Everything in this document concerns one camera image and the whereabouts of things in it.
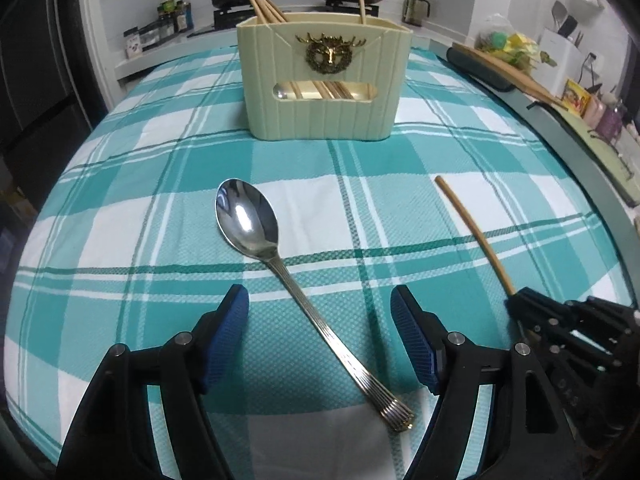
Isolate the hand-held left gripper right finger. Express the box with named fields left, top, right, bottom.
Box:
left=390, top=285, right=576, bottom=480

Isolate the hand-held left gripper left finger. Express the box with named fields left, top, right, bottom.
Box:
left=55, top=284, right=250, bottom=480

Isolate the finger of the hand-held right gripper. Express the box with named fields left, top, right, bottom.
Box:
left=520, top=317, right=623, bottom=367
left=505, top=286, right=640, bottom=333

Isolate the silver metal spoon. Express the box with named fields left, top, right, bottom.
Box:
left=215, top=178, right=417, bottom=434

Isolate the cream utensil holder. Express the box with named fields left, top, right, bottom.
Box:
left=236, top=15, right=413, bottom=142

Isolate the teal checked tablecloth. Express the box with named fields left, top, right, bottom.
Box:
left=10, top=42, right=626, bottom=480

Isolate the purple jar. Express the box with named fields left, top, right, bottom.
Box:
left=597, top=102, right=626, bottom=138

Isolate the wooden cutting board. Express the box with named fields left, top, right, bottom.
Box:
left=451, top=42, right=568, bottom=108

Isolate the yellow packet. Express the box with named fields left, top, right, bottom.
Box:
left=562, top=77, right=591, bottom=113

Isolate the dark padded mat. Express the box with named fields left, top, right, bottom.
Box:
left=444, top=46, right=517, bottom=93

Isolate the white utensil box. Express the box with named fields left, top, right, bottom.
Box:
left=539, top=27, right=591, bottom=96

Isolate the clear plastic bag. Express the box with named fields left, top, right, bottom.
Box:
left=475, top=14, right=557, bottom=70

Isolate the black gas stove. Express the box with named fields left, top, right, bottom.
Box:
left=187, top=4, right=381, bottom=38

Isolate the glass jar with handle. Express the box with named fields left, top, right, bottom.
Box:
left=402, top=0, right=431, bottom=27

